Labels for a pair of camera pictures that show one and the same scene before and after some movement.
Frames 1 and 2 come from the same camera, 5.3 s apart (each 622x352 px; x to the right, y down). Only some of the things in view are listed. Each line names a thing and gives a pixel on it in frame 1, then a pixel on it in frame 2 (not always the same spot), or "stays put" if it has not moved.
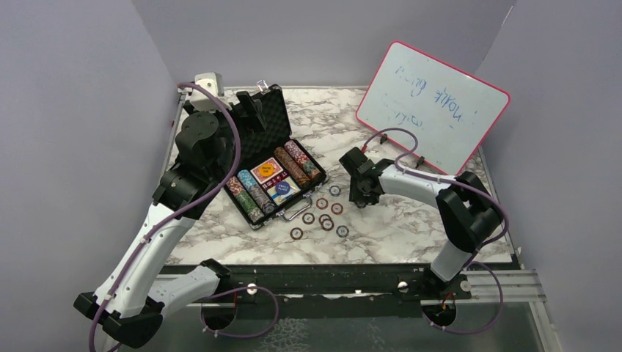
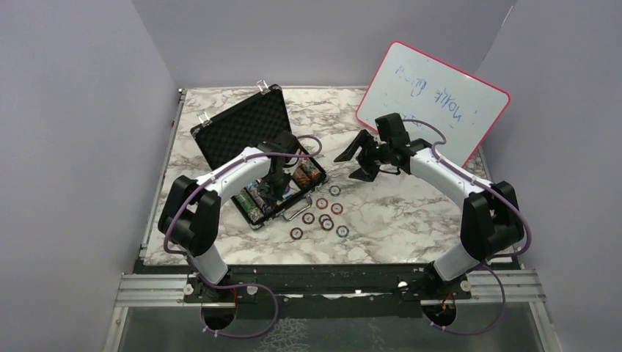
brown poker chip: [296, 233] stays put
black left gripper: [251, 109] to [271, 196]
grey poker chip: [334, 191] stays put
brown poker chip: [308, 218] stays put
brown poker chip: [323, 215] stays put
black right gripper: [370, 199] to [367, 171]
